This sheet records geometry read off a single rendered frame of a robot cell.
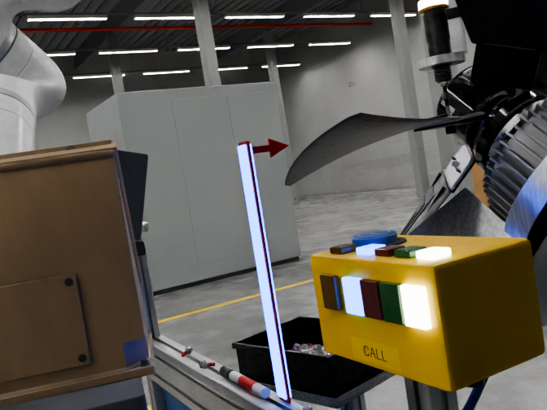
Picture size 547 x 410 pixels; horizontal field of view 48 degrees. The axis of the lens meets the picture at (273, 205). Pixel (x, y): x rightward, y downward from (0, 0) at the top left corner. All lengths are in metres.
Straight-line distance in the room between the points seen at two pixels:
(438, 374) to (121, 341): 0.44
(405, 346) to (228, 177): 6.82
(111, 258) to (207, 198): 6.38
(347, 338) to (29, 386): 0.42
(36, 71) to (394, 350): 0.79
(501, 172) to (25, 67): 0.75
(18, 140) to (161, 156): 6.10
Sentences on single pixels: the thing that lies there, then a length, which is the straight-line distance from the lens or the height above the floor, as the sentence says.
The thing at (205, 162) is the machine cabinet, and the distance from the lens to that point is 7.15.
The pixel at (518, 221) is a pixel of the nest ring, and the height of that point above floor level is 1.04.
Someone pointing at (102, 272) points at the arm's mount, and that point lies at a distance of 0.77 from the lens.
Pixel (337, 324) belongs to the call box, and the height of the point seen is 1.01.
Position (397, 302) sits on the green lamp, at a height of 1.04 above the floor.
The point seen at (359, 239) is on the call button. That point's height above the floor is 1.08.
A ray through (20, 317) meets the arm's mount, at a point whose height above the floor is 1.03.
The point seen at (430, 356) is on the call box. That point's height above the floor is 1.01.
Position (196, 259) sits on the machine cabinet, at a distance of 7.08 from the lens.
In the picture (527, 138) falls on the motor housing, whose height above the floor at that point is 1.14.
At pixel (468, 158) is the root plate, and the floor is 1.12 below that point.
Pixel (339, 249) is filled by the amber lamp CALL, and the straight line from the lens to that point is 0.52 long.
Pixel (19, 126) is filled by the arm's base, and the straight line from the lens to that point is 0.91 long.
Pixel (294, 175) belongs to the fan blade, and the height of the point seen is 1.14.
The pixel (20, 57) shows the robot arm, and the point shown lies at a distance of 1.09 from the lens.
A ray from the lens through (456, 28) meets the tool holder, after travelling 0.97.
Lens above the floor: 1.15
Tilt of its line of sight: 3 degrees down
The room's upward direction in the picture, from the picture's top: 9 degrees counter-clockwise
